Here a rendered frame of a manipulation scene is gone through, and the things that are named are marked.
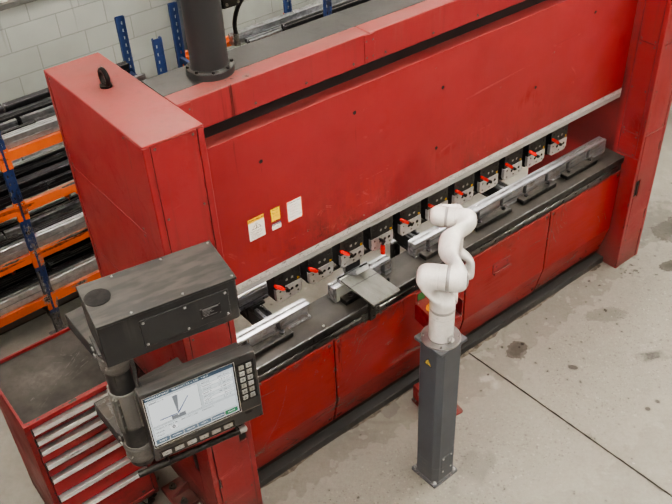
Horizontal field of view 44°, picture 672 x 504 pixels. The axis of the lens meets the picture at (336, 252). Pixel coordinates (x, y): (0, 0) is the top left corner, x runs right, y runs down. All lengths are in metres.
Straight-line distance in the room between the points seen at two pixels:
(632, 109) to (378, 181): 2.02
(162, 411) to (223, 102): 1.20
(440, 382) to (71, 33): 5.05
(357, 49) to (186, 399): 1.64
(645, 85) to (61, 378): 3.70
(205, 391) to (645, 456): 2.71
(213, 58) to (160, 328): 1.10
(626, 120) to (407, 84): 2.00
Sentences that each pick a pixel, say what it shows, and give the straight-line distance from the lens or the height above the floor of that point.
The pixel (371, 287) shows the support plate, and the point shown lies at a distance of 4.27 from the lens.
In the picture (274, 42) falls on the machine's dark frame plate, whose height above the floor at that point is 2.30.
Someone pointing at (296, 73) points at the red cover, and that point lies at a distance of 3.52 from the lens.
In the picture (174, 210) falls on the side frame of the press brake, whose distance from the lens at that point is 3.18.
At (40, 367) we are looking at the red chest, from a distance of 4.21.
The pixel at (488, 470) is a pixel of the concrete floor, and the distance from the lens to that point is 4.78.
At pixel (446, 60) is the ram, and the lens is 4.15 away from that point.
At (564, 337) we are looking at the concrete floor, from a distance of 5.56.
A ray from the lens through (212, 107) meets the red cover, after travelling 3.33.
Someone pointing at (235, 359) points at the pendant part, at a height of 1.59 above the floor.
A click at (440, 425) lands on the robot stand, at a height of 0.48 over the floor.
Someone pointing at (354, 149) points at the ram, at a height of 1.75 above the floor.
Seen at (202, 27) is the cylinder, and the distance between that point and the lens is 3.31.
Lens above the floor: 3.77
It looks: 38 degrees down
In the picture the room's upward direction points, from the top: 3 degrees counter-clockwise
